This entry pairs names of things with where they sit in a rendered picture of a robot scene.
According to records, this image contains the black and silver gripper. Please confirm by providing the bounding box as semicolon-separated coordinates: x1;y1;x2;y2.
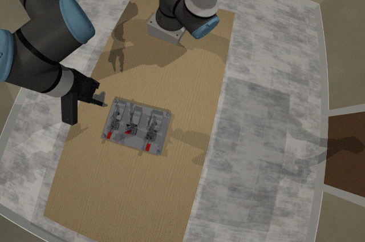
64;68;108;107

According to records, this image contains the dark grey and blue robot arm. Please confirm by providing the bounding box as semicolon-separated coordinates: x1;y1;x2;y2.
0;0;220;126

